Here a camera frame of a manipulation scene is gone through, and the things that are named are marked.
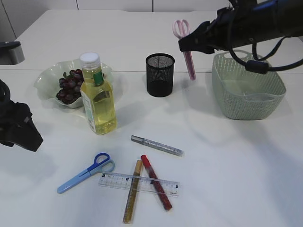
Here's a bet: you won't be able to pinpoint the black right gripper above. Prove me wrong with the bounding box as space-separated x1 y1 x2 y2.
178 0 256 54

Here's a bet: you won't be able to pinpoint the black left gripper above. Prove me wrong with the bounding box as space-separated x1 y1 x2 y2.
0 81 43 152

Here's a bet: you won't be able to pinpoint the pink scissors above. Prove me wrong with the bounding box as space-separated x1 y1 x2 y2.
172 19 196 80

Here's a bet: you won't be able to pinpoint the purple grape bunch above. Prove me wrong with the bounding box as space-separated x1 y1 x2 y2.
56 69 84 105

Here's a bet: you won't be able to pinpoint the clear plastic sheet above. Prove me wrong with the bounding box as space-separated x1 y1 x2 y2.
243 93 276 102

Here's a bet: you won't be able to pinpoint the yellow tea bottle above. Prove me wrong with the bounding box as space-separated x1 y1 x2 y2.
80 52 117 135

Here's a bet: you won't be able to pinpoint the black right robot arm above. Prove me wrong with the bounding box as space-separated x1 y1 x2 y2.
178 0 303 54

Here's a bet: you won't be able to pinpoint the black mesh pen holder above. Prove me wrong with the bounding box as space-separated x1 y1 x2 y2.
146 53 175 97

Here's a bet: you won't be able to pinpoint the green plastic basket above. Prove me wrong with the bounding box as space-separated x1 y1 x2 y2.
212 52 286 121

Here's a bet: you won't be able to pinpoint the silver glitter pen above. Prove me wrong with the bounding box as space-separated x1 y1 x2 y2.
130 135 184 157

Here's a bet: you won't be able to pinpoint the clear plastic ruler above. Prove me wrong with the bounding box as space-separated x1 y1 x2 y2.
98 172 180 197

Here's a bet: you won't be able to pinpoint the gold glitter pen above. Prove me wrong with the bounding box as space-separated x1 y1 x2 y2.
123 160 143 224

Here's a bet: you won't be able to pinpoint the red glitter pen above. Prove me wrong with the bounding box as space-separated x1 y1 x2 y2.
141 155 172 211

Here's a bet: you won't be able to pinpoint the pale green wavy bowl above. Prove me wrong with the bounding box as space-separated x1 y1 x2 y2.
34 58 114 109

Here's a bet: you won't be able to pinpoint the blue scissors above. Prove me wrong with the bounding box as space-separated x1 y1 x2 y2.
57 152 115 194

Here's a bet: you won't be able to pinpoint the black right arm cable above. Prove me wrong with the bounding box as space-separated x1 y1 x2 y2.
227 4 303 75

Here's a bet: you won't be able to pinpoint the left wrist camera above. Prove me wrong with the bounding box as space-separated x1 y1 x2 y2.
0 41 25 65

